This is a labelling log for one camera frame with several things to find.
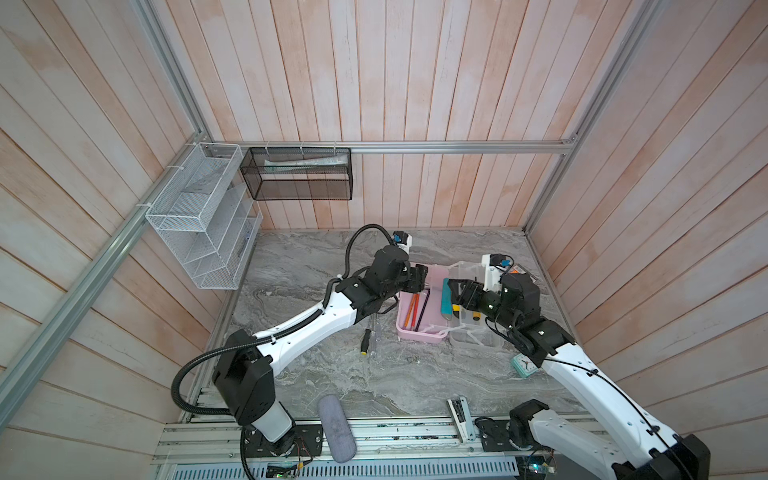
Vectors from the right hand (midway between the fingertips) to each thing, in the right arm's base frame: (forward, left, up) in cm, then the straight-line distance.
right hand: (453, 282), depth 76 cm
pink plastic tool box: (+3, +7, -22) cm, 23 cm away
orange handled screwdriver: (+4, +9, -23) cm, 25 cm away
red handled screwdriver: (+4, +8, -22) cm, 24 cm away
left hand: (+2, +9, 0) cm, 9 cm away
